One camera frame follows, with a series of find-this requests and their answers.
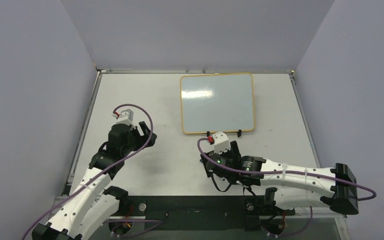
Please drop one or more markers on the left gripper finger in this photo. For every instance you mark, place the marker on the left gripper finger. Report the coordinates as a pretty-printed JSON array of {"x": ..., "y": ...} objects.
[
  {"x": 145, "y": 129},
  {"x": 149, "y": 139}
]

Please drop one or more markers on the yellow framed whiteboard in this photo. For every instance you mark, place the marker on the yellow framed whiteboard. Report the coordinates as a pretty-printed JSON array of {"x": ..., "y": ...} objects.
[{"x": 217, "y": 102}]

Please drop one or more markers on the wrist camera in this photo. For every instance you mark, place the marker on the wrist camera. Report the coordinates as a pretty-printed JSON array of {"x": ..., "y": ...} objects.
[
  {"x": 220, "y": 142},
  {"x": 125, "y": 117}
]

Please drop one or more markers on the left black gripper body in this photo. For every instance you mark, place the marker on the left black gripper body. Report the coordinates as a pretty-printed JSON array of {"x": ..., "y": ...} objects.
[{"x": 136, "y": 141}]

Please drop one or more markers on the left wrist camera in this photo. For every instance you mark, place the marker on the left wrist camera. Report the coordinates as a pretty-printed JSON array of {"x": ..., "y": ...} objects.
[{"x": 125, "y": 117}]

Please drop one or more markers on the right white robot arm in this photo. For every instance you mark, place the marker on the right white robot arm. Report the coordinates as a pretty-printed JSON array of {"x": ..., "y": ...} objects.
[{"x": 287, "y": 186}]

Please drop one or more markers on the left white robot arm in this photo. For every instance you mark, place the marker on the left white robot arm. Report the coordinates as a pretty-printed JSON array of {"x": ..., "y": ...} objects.
[{"x": 94, "y": 199}]

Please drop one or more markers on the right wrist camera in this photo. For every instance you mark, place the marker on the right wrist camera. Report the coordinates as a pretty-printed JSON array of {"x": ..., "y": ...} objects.
[{"x": 220, "y": 142}]

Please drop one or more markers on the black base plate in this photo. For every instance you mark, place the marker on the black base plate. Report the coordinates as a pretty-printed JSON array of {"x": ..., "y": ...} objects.
[{"x": 204, "y": 213}]

